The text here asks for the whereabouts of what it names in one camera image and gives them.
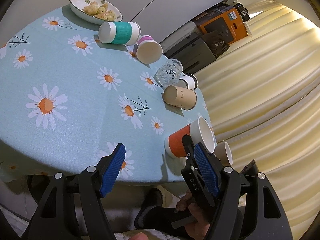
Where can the orange cardboard box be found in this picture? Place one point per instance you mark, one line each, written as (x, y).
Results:
(226, 21)

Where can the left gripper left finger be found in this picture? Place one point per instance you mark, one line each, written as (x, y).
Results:
(55, 216)

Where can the white plate with snacks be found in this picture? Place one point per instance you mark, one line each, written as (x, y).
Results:
(95, 11)

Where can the person left hand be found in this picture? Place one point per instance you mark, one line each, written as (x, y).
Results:
(139, 236)

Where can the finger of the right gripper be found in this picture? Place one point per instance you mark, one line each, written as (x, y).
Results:
(188, 145)

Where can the white cup black lid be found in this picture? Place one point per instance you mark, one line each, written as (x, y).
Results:
(188, 81)

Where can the teal white paper cup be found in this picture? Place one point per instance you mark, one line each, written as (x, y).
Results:
(126, 33)

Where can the cream curtain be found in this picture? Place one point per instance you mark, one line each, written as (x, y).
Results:
(262, 96)

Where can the pink white paper cup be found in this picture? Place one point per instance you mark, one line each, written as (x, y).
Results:
(148, 51)

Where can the orange white paper cup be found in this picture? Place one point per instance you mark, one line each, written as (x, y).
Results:
(197, 132)

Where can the brown kraft paper cup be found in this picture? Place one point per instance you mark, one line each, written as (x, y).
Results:
(180, 97)

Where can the blue daisy tablecloth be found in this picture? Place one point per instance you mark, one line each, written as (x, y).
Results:
(67, 100)

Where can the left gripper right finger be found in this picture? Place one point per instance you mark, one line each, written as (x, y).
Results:
(237, 206)

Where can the grey suitcase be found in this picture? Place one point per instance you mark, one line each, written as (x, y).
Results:
(192, 52)

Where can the clear glass tumbler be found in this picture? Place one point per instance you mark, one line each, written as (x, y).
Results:
(169, 73)

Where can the brown handbag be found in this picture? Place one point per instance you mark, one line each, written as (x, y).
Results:
(216, 43)

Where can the person right hand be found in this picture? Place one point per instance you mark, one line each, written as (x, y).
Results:
(197, 229)

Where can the black camera bag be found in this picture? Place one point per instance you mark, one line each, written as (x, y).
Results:
(243, 12)

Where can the beige ceramic mug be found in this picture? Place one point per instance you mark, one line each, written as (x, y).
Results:
(223, 153)

